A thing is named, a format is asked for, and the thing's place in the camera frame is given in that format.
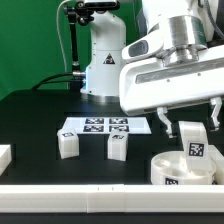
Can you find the white left fence bar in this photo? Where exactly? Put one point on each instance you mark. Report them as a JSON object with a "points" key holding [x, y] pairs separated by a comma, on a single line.
{"points": [[5, 157]]}

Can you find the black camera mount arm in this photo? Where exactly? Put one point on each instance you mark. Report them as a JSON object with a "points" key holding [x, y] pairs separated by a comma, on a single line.
{"points": [[77, 14]]}

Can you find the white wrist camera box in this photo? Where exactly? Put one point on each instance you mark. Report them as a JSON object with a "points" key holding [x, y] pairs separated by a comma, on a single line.
{"points": [[142, 50]]}

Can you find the white round stool seat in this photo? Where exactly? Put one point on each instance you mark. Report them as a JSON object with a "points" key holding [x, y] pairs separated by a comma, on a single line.
{"points": [[170, 168]]}

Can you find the white front fence bar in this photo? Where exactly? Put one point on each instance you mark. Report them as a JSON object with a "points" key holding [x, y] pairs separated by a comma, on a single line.
{"points": [[110, 198]]}

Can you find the white marker sheet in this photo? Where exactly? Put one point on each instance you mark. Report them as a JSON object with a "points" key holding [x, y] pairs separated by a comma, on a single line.
{"points": [[104, 125]]}

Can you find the white right fence bar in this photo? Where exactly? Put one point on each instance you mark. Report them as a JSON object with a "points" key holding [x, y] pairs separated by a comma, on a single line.
{"points": [[218, 159]]}

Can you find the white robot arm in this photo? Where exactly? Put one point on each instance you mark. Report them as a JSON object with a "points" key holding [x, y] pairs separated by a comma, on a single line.
{"points": [[178, 61]]}

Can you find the white fence bar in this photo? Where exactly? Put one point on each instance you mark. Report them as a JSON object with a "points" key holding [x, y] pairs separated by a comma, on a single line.
{"points": [[110, 198], [5, 157], [218, 159]]}

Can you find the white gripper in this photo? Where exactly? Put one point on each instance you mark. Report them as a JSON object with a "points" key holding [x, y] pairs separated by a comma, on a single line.
{"points": [[146, 86]]}

